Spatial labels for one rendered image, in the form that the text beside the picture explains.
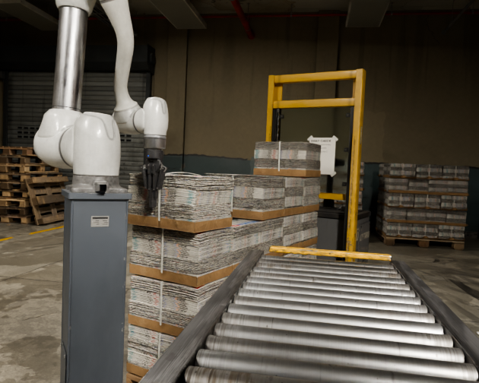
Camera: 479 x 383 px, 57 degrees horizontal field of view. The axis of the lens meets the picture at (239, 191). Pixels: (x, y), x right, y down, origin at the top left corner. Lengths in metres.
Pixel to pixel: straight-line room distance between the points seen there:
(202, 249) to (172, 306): 0.29
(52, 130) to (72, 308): 0.63
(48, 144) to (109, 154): 0.26
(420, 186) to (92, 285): 6.23
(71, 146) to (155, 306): 0.81
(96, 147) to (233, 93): 7.66
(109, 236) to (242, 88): 7.71
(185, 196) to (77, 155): 0.47
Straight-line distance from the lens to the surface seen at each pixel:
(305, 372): 0.74
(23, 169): 8.20
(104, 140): 1.55
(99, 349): 1.66
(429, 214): 7.37
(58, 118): 1.72
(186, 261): 1.87
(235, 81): 9.15
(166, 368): 0.72
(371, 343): 0.88
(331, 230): 3.52
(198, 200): 1.79
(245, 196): 2.35
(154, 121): 1.81
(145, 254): 2.01
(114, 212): 1.55
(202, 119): 9.18
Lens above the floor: 1.10
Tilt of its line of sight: 3 degrees down
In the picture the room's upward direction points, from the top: 3 degrees clockwise
